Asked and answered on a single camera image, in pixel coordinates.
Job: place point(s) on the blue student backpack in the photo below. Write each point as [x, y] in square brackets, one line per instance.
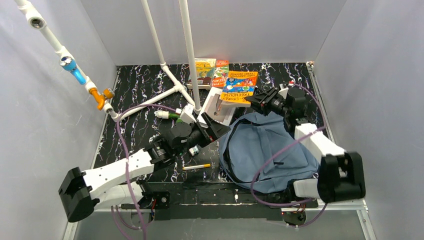
[251, 141]

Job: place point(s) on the white yellow marker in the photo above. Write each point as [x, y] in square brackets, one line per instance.
[195, 167]

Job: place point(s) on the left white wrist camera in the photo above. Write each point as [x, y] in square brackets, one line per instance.
[185, 115]

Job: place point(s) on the orange pipe valve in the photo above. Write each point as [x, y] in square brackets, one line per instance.
[107, 94]

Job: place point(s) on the blue pipe valve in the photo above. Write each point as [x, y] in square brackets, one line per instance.
[70, 65]

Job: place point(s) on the yellow illustrated book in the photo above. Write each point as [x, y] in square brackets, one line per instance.
[205, 68]

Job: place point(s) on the white art book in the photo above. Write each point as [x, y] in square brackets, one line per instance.
[215, 108]

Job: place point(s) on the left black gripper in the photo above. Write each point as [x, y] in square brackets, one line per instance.
[209, 129]

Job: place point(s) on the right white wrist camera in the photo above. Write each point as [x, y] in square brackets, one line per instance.
[283, 89]

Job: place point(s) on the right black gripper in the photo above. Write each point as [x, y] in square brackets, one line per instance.
[265, 103]

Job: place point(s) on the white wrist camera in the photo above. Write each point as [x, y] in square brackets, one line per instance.
[283, 89]
[185, 115]

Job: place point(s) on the white blue stapler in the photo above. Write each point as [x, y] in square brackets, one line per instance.
[194, 150]

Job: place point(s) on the green white pipe fitting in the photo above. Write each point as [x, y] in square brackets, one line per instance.
[162, 114]

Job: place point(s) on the orange green treehouse book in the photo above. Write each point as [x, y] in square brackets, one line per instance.
[220, 75]

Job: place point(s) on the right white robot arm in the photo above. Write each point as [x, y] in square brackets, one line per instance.
[340, 173]

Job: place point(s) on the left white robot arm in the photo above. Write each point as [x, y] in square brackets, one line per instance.
[82, 192]

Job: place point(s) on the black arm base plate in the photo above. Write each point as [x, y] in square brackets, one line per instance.
[206, 200]

